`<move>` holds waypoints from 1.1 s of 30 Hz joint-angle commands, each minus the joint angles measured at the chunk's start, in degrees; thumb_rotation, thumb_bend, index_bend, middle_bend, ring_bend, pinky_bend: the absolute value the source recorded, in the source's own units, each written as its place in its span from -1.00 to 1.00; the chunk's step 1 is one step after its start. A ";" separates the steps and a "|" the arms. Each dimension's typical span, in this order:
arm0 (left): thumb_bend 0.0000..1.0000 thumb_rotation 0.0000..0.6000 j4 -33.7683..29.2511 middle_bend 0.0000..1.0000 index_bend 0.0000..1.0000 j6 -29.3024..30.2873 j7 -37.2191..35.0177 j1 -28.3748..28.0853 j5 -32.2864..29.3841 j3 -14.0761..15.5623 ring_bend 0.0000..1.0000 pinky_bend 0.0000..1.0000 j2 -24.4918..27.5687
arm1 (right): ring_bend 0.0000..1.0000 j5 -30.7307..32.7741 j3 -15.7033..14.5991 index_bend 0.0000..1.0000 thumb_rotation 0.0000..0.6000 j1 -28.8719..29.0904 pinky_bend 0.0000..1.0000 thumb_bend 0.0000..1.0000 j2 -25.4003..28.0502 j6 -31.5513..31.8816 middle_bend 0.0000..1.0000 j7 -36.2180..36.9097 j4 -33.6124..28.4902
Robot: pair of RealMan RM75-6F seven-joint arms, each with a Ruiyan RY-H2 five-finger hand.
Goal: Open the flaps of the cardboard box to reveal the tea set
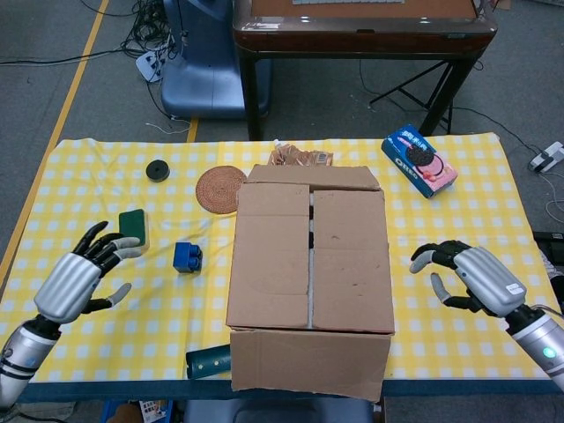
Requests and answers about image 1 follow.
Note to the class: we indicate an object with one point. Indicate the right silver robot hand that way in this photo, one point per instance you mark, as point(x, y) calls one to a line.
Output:
point(489, 277)

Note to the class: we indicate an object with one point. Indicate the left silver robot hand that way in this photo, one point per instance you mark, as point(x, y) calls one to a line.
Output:
point(66, 286)

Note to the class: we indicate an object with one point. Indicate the brown cardboard box red tape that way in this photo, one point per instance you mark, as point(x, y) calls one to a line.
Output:
point(308, 264)

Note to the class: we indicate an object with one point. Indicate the blue Oreo cookie box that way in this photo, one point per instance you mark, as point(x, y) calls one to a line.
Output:
point(418, 163)

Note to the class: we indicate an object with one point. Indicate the yellow white checkered tablecloth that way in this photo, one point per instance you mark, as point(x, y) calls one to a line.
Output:
point(154, 308)

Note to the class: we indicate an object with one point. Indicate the green yellow sponge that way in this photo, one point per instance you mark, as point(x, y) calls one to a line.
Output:
point(132, 222)

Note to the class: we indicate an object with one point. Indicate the blue toy building block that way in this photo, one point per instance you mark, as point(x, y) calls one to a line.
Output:
point(185, 257)

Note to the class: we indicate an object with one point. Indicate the white foot pedal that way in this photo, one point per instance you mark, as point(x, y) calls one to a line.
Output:
point(546, 158)

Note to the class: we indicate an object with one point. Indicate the black round tape roll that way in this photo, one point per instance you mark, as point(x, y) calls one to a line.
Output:
point(157, 171)

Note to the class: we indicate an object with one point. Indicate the dark teal cylinder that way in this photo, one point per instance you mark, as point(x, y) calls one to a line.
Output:
point(209, 363)

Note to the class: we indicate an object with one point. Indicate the brown woven round coaster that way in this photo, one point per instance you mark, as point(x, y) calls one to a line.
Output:
point(218, 189)

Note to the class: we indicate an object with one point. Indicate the black tripod stand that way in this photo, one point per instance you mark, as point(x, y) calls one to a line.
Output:
point(412, 94)

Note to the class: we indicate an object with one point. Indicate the brown snack bag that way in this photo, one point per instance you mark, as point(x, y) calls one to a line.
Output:
point(299, 158)

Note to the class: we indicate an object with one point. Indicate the white power strip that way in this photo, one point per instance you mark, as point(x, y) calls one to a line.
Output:
point(150, 64)

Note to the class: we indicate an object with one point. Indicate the grey blue chair seat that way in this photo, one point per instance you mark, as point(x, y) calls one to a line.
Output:
point(277, 412)

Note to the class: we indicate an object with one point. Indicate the blue machine base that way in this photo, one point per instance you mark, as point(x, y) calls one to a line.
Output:
point(202, 79)

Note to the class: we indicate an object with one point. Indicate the brown mahjong table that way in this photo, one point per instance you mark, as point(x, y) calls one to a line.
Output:
point(361, 39)

